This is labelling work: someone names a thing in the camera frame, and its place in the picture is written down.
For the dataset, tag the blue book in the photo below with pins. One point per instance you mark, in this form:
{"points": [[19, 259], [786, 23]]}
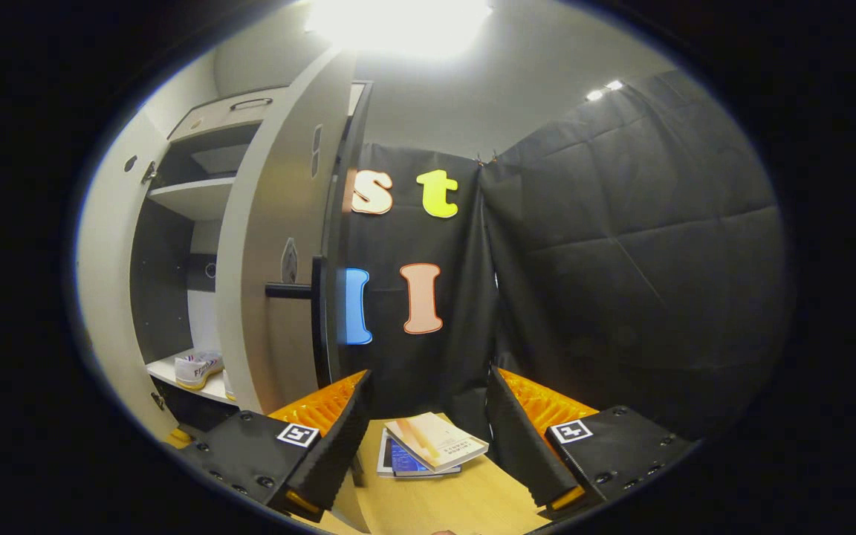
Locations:
{"points": [[406, 462]]}

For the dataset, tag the white cabinet drawer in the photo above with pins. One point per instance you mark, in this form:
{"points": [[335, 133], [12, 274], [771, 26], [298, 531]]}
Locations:
{"points": [[212, 119]]}

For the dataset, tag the small ceiling light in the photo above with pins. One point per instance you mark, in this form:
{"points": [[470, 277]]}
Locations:
{"points": [[604, 90]]}

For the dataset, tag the beige book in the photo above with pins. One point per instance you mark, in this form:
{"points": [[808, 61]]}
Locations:
{"points": [[439, 442]]}

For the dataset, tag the white shoe cabinet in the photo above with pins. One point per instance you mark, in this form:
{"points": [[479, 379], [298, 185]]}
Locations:
{"points": [[164, 297]]}

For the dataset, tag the white cabinet shelf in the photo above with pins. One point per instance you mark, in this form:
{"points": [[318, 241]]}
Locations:
{"points": [[164, 373], [194, 197]]}

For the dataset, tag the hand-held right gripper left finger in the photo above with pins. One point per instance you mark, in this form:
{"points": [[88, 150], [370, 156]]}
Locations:
{"points": [[339, 453]]}

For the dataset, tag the white cabinet door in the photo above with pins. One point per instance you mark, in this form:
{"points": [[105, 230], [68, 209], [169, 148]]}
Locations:
{"points": [[105, 282], [264, 208]]}

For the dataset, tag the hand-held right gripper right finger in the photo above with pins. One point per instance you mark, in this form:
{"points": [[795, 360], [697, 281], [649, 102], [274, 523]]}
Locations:
{"points": [[524, 446]]}

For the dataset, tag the metal door hinge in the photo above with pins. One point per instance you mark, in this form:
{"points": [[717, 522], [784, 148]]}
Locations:
{"points": [[157, 401], [148, 172]]}

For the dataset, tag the large ceiling light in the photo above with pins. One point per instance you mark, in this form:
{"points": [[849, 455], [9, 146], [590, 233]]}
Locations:
{"points": [[398, 26]]}

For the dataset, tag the black backdrop cloth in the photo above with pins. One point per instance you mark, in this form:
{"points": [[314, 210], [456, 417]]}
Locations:
{"points": [[465, 297], [636, 282]]}

